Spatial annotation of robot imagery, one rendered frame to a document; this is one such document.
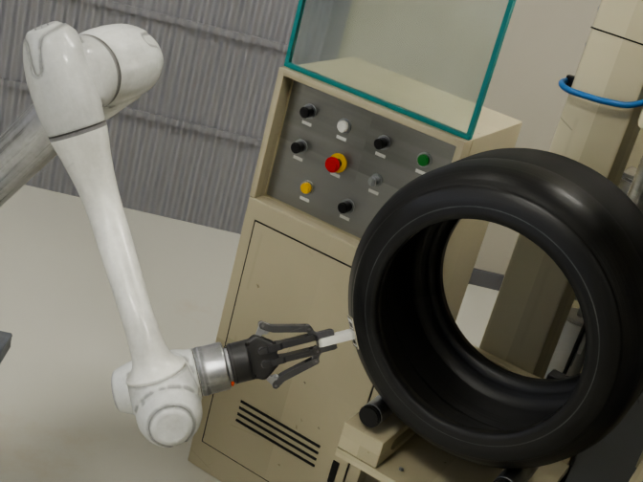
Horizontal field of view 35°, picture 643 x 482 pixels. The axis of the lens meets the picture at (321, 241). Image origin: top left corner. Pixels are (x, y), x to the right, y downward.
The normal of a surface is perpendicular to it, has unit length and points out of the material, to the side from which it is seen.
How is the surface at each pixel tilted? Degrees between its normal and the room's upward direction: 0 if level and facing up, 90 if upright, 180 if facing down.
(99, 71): 61
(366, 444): 90
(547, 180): 16
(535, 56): 90
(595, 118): 90
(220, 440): 90
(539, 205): 43
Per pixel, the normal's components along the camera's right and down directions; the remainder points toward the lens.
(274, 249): -0.51, 0.22
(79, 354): 0.24, -0.89
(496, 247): -0.01, 0.39
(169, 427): 0.24, 0.33
